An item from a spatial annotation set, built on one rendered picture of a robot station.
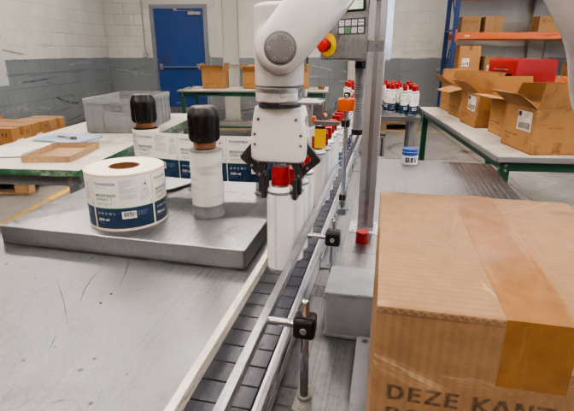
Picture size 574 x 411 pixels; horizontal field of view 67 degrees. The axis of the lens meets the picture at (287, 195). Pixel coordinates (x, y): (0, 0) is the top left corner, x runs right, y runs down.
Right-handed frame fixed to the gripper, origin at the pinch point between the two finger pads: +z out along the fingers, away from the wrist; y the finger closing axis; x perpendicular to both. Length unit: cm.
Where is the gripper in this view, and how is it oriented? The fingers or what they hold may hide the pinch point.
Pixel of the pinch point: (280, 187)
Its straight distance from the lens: 80.2
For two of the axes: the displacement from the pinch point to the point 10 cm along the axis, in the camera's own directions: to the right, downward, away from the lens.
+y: -9.7, -0.7, 2.1
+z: 0.0, 9.5, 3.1
